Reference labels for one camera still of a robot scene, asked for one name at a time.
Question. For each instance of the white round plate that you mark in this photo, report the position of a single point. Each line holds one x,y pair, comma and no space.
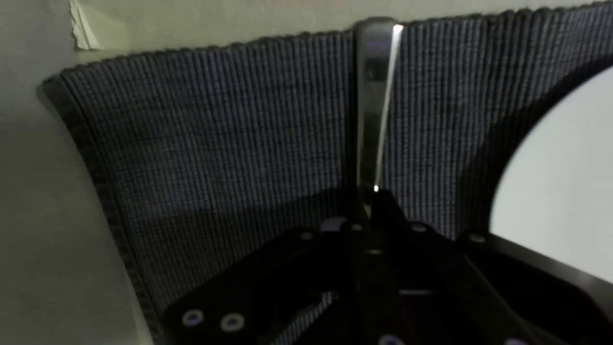
561,192

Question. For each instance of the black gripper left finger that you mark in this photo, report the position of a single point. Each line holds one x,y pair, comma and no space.
287,288

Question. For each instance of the beige masking tape piece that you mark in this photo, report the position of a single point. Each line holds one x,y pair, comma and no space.
82,29

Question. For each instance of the silver metal fork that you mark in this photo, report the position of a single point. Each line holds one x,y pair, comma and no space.
370,96

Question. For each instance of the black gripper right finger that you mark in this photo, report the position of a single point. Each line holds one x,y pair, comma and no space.
479,293

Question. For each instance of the dark woven placemat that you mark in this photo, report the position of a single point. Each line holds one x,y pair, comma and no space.
222,127

